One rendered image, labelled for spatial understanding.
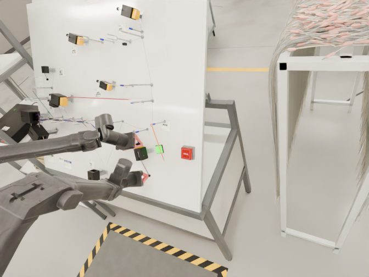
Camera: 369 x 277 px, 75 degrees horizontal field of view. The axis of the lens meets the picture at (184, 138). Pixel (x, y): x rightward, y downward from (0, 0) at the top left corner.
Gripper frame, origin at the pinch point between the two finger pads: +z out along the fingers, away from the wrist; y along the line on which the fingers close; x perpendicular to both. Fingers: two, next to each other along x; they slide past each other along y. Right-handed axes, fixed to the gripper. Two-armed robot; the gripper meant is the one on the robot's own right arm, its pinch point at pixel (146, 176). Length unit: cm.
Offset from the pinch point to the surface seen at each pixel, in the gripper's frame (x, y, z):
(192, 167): -1.7, -20.9, 7.7
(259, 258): 71, -21, 85
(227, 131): -19, -21, 54
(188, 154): -8.0, -22.2, 3.1
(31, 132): -31, 72, -13
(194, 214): 19.8, -16.7, 11.1
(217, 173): 4.6, -20.3, 33.7
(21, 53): -82, 80, -12
